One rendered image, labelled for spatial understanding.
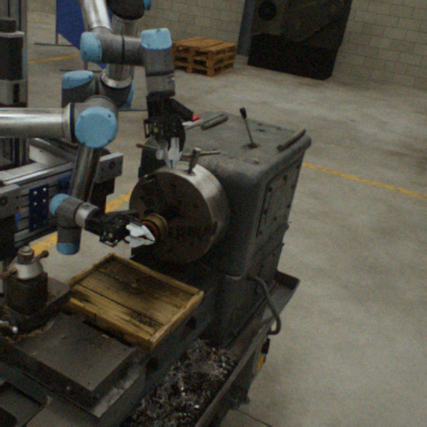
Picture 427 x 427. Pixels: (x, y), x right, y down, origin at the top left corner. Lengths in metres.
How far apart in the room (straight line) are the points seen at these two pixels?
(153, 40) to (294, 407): 1.89
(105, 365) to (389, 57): 10.64
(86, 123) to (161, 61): 0.28
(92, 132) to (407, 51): 10.27
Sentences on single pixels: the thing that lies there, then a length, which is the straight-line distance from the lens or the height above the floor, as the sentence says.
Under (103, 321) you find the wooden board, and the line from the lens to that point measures 1.52.
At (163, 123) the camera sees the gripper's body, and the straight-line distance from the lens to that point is 1.37.
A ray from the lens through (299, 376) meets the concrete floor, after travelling 2.87.
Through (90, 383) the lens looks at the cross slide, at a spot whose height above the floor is 0.97.
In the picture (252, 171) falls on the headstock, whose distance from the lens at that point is 1.70.
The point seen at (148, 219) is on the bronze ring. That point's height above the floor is 1.12.
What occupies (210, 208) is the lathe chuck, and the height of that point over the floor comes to 1.16.
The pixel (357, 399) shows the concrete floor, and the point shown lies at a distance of 2.88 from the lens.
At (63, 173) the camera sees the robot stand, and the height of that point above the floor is 1.04.
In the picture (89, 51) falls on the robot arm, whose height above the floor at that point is 1.58.
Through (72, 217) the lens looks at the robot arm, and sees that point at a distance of 1.63.
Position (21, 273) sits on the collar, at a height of 1.13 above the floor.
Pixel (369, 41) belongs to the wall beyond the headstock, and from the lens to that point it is 11.57.
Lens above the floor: 1.84
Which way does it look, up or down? 26 degrees down
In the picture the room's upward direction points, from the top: 7 degrees clockwise
